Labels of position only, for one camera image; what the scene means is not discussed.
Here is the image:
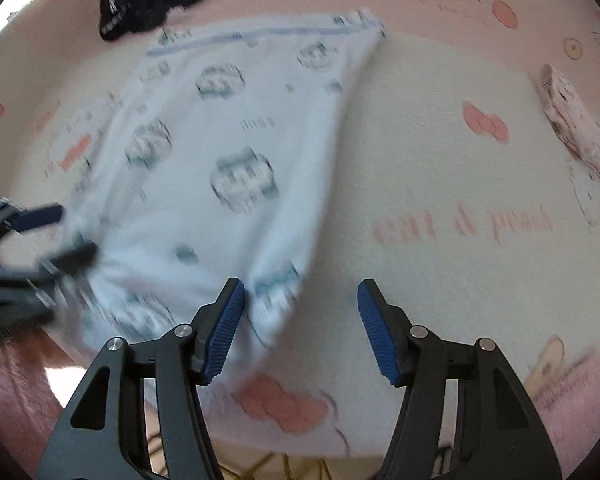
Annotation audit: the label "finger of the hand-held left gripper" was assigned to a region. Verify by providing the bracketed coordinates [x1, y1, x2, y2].
[2, 202, 66, 235]
[30, 241, 99, 292]

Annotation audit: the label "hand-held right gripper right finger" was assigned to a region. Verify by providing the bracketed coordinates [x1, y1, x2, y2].
[356, 278, 564, 480]

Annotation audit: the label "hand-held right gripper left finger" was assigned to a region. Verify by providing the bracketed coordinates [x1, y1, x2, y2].
[37, 276, 247, 480]

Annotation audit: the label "white cartoon print pants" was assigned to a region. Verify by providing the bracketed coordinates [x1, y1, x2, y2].
[62, 7, 387, 386]

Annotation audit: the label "pink cat print blanket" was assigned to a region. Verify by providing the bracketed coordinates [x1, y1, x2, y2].
[0, 0, 600, 466]

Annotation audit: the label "black garment with white stripes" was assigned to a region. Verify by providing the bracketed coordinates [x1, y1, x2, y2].
[98, 0, 207, 42]

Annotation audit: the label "pink printed garment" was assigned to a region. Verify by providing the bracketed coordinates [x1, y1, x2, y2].
[539, 62, 600, 196]

